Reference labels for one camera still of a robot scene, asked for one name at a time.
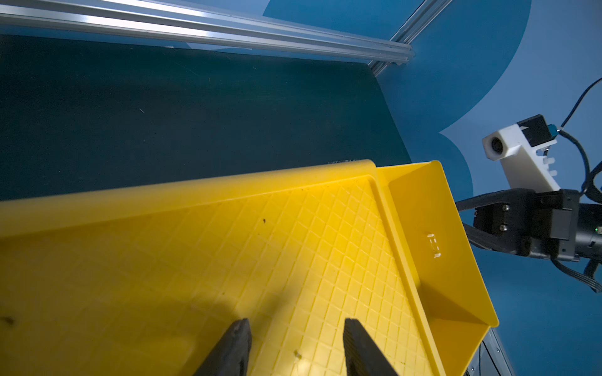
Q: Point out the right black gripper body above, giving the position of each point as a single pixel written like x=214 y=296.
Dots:
x=551 y=225

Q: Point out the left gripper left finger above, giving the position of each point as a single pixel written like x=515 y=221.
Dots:
x=230 y=356

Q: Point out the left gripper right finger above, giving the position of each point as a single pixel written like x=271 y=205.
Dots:
x=363 y=356

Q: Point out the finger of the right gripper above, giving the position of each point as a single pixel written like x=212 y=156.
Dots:
x=488 y=241
x=483 y=200

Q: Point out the yellow top drawer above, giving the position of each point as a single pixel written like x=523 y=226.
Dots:
x=452 y=292

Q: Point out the yellow drawer cabinet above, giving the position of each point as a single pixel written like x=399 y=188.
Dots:
x=145 y=280

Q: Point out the back horizontal aluminium profile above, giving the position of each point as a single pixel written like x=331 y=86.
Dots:
x=183 y=22

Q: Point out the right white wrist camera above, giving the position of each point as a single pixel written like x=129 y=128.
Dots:
x=519 y=149

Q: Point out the right corner aluminium post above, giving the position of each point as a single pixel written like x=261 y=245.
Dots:
x=420 y=19

